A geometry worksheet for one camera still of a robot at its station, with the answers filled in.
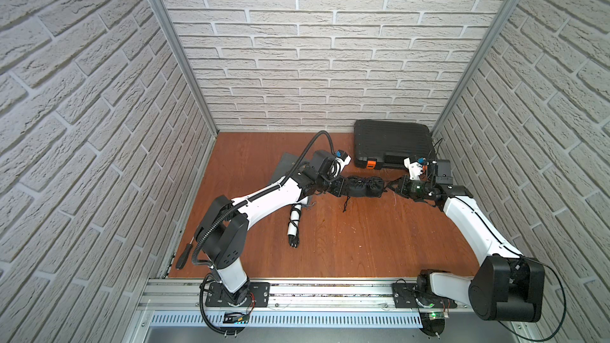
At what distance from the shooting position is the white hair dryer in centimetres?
85

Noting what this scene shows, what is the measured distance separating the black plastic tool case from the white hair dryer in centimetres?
36

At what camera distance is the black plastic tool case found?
3.37 ft
